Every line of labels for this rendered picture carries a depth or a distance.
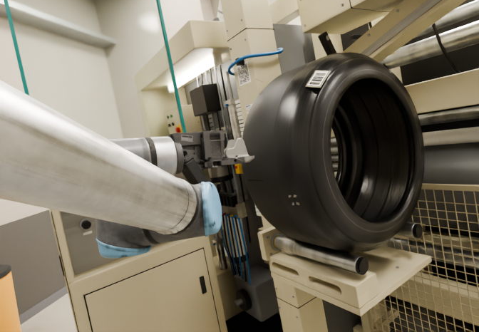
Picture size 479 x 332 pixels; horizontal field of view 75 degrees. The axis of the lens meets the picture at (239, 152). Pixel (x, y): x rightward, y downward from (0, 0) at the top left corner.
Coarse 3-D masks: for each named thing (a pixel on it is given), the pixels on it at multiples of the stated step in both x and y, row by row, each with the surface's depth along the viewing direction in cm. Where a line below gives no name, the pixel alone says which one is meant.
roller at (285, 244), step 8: (280, 240) 105; (288, 240) 103; (296, 240) 101; (280, 248) 105; (288, 248) 101; (296, 248) 98; (304, 248) 96; (312, 248) 93; (320, 248) 92; (328, 248) 91; (304, 256) 96; (312, 256) 93; (320, 256) 90; (328, 256) 88; (336, 256) 85; (344, 256) 84; (352, 256) 82; (360, 256) 82; (336, 264) 85; (344, 264) 83; (352, 264) 81; (360, 264) 80; (368, 264) 81; (360, 272) 80
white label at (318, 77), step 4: (316, 72) 79; (320, 72) 78; (324, 72) 78; (328, 72) 77; (312, 76) 79; (316, 76) 78; (320, 76) 77; (324, 76) 77; (312, 80) 78; (316, 80) 77; (320, 80) 76; (324, 80) 76; (308, 84) 77; (312, 84) 77; (316, 84) 76; (320, 84) 75
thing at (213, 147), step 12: (192, 132) 70; (204, 132) 67; (216, 132) 69; (180, 144) 66; (192, 144) 67; (204, 144) 67; (216, 144) 70; (180, 156) 64; (192, 156) 67; (204, 156) 67; (216, 156) 70; (180, 168) 65; (204, 168) 69
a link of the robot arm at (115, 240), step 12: (96, 228) 56; (108, 228) 54; (120, 228) 53; (132, 228) 53; (96, 240) 55; (108, 240) 54; (120, 240) 54; (132, 240) 54; (144, 240) 53; (108, 252) 53; (120, 252) 53; (132, 252) 54; (144, 252) 56
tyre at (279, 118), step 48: (288, 96) 80; (336, 96) 78; (384, 96) 106; (288, 144) 75; (384, 144) 114; (288, 192) 77; (336, 192) 76; (384, 192) 110; (336, 240) 80; (384, 240) 86
